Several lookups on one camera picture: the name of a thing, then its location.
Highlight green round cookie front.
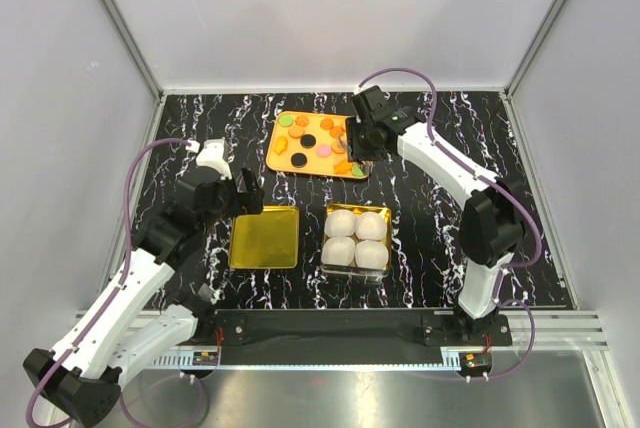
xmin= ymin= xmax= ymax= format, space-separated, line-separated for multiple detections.
xmin=351 ymin=165 xmax=365 ymax=178

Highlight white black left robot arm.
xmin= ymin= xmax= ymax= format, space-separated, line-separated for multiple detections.
xmin=23 ymin=167 xmax=264 ymax=427

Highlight orange flower cookie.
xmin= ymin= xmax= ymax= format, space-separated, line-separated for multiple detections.
xmin=329 ymin=126 xmax=345 ymax=138
xmin=320 ymin=118 xmax=334 ymax=130
xmin=295 ymin=116 xmax=309 ymax=127

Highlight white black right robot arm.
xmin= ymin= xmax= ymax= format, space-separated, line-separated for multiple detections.
xmin=346 ymin=86 xmax=542 ymax=345

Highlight orange flower cookie centre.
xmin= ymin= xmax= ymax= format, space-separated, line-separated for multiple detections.
xmin=329 ymin=126 xmax=345 ymax=138

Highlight gold cookie tin box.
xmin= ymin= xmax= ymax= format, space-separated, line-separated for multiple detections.
xmin=320 ymin=203 xmax=391 ymax=283

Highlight pink round cookie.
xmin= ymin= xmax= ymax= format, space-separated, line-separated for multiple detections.
xmin=316 ymin=144 xmax=332 ymax=158

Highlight white paper cup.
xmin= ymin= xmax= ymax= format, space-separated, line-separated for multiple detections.
xmin=355 ymin=240 xmax=389 ymax=270
xmin=355 ymin=211 xmax=387 ymax=241
xmin=324 ymin=209 xmax=357 ymax=238
xmin=321 ymin=237 xmax=355 ymax=266

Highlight orange plastic tray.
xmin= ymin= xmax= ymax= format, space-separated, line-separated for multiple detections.
xmin=266 ymin=111 xmax=370 ymax=180

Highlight orange flower cookie middle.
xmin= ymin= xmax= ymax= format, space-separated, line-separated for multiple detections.
xmin=320 ymin=118 xmax=334 ymax=130

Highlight green round cookie back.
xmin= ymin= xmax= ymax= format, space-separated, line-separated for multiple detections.
xmin=278 ymin=115 xmax=294 ymax=127

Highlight metal serving tongs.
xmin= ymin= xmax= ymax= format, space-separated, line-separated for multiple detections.
xmin=333 ymin=131 xmax=348 ymax=154

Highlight black sandwich cookie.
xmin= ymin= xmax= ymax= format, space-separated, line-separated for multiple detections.
xmin=300 ymin=134 xmax=316 ymax=149
xmin=290 ymin=153 xmax=308 ymax=168

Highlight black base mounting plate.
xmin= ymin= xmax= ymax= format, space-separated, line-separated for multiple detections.
xmin=192 ymin=308 xmax=512 ymax=367

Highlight orange fish cookie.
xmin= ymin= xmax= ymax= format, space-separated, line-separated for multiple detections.
xmin=333 ymin=159 xmax=353 ymax=176
xmin=271 ymin=136 xmax=288 ymax=156

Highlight orange round cookie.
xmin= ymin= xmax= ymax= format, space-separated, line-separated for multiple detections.
xmin=332 ymin=142 xmax=346 ymax=154
xmin=288 ymin=126 xmax=305 ymax=139

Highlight gold tin lid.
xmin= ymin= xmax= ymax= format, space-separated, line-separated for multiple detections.
xmin=229 ymin=206 xmax=300 ymax=270

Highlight white paper cup front right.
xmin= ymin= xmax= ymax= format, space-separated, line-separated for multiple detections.
xmin=355 ymin=240 xmax=389 ymax=270

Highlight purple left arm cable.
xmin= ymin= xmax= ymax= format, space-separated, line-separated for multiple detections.
xmin=24 ymin=137 xmax=207 ymax=428

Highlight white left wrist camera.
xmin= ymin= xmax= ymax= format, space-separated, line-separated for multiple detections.
xmin=186 ymin=138 xmax=232 ymax=179

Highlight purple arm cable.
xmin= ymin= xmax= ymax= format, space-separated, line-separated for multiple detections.
xmin=24 ymin=137 xmax=207 ymax=428
xmin=360 ymin=66 xmax=544 ymax=379

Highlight white paper cup back left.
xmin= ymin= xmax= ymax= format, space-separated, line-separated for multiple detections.
xmin=324 ymin=209 xmax=357 ymax=238

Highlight white paper cup back right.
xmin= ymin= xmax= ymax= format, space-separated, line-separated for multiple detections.
xmin=355 ymin=211 xmax=387 ymax=241

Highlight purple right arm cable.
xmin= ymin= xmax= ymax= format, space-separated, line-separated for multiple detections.
xmin=360 ymin=66 xmax=544 ymax=379

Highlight green round cookie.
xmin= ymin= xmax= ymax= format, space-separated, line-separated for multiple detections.
xmin=351 ymin=165 xmax=365 ymax=178
xmin=278 ymin=115 xmax=294 ymax=127

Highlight orange flower cookie back left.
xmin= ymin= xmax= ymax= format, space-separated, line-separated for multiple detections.
xmin=295 ymin=116 xmax=309 ymax=127

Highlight white paper cup front left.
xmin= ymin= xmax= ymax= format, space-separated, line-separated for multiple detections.
xmin=321 ymin=237 xmax=355 ymax=266

